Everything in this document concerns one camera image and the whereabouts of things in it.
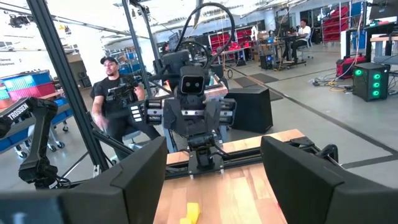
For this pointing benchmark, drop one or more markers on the blue plastic crate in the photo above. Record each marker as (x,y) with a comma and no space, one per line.
(26,80)

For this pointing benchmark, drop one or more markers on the grey office chair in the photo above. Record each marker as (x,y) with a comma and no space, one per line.
(132,135)

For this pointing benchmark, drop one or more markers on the black computer tower green lights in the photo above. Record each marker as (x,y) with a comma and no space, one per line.
(371,81)

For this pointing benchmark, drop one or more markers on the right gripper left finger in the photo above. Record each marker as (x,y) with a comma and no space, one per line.
(93,202)

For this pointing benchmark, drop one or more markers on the black cube case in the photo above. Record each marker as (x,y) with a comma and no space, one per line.
(252,109)

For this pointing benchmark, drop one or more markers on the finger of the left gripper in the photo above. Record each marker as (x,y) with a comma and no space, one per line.
(213,115)
(173,116)

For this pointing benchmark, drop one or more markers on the black camera rig frame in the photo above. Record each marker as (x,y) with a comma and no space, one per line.
(62,71)

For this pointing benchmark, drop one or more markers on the black floor mat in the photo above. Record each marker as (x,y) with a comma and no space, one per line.
(264,77)
(245,81)

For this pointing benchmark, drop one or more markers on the shelf of red bins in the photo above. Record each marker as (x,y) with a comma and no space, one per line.
(224,40)

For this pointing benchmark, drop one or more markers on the rack of red bins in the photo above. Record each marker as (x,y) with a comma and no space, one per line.
(335,23)

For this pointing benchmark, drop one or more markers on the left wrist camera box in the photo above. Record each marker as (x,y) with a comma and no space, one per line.
(192,84)

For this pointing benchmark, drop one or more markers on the pink plastic crate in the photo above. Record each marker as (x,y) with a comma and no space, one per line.
(32,91)

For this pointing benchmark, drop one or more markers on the black background robot arm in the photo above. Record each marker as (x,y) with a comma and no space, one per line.
(37,140)

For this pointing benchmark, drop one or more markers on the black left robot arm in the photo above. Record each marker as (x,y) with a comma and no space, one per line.
(174,65)

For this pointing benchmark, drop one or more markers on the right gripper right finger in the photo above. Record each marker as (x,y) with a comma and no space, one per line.
(326,199)

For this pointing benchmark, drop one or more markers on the red tool case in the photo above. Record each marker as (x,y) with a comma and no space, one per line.
(349,66)

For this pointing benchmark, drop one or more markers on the blue wheeled shelf cart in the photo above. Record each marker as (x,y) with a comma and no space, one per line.
(60,116)

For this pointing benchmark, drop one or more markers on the long yellow block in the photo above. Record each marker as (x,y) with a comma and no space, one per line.
(192,213)

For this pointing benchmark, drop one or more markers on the person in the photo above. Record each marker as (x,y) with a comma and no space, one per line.
(304,32)
(164,47)
(102,88)

